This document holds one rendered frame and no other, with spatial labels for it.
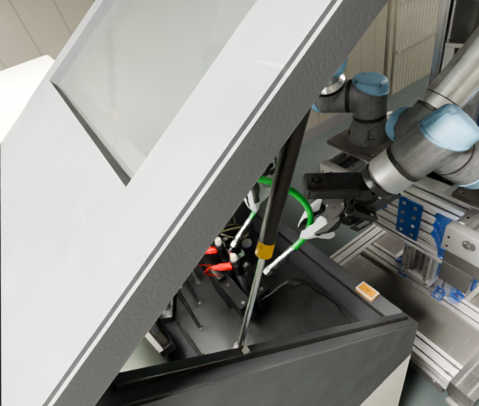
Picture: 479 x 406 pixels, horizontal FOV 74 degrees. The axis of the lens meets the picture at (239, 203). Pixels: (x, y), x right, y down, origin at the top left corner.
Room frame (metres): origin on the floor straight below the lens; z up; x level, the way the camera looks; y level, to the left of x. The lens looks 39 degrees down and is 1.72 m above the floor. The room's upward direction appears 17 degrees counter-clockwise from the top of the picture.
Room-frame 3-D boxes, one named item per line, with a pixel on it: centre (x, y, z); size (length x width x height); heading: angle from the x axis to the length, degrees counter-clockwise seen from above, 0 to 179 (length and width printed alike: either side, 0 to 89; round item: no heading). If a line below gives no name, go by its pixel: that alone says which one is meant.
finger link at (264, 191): (0.57, -0.05, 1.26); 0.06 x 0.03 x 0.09; 113
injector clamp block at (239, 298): (0.66, 0.10, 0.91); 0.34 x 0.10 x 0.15; 23
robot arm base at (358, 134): (1.01, -0.55, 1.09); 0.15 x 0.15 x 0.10
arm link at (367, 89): (1.02, -0.55, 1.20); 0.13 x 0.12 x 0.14; 52
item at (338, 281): (0.65, -0.16, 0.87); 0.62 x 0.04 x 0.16; 23
